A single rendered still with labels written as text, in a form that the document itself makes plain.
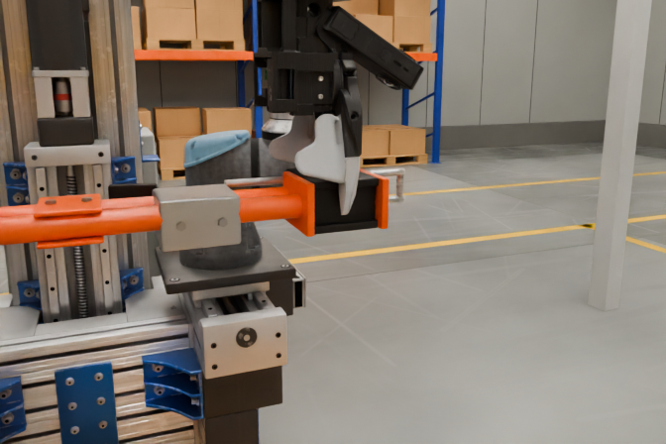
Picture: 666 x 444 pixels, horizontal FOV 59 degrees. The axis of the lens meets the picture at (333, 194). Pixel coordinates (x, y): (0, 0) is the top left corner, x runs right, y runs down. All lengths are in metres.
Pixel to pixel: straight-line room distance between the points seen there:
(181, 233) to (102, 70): 0.69
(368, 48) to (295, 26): 0.07
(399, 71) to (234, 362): 0.58
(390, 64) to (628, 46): 3.05
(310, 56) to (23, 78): 0.74
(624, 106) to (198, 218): 3.19
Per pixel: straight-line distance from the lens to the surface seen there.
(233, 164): 1.02
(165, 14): 7.71
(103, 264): 1.14
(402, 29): 8.65
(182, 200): 0.52
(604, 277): 3.77
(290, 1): 0.55
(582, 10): 12.32
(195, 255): 1.06
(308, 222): 0.54
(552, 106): 11.94
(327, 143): 0.53
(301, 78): 0.53
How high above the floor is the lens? 1.38
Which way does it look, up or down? 12 degrees down
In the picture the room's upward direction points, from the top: straight up
